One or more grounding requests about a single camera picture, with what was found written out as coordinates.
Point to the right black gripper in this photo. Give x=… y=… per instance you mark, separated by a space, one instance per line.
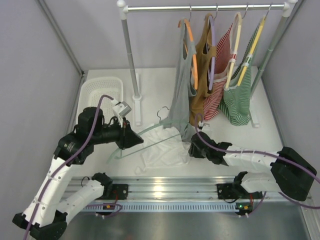
x=194 y=152

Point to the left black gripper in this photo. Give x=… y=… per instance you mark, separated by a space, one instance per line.
x=124 y=137

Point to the white tank top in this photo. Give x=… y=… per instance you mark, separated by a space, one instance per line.
x=162 y=148

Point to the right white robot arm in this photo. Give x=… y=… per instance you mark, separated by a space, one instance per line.
x=284 y=171

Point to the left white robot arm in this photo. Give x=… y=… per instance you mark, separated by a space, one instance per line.
x=47 y=216

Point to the grey tank top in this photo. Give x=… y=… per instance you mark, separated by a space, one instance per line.
x=179 y=112

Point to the green striped tank top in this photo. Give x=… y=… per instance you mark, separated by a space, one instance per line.
x=235 y=103

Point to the brown tank top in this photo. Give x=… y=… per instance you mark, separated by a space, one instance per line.
x=203 y=63

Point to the red striped tank top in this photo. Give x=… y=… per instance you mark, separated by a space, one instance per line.
x=223 y=56

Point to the cream wooden hanger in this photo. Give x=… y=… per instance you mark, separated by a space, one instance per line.
x=234 y=42

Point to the orange hanger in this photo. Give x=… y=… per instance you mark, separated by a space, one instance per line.
x=189 y=50

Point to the yellow wooden hanger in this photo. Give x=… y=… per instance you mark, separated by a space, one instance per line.
x=252 y=50

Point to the white perforated basket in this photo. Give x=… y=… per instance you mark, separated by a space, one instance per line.
x=92 y=90

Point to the white clothes rack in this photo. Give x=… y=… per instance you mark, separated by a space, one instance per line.
x=287 y=8

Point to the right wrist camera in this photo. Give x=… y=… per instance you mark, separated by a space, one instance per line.
x=202 y=126

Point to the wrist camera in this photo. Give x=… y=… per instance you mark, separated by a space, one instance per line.
x=202 y=126
x=120 y=108

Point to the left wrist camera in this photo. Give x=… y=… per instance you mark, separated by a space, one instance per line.
x=120 y=108

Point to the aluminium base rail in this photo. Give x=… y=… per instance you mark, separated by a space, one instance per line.
x=172 y=188

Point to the white slotted cable duct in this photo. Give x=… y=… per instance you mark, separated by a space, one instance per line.
x=170 y=207

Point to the aluminium frame post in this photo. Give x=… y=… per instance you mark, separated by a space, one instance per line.
x=59 y=34

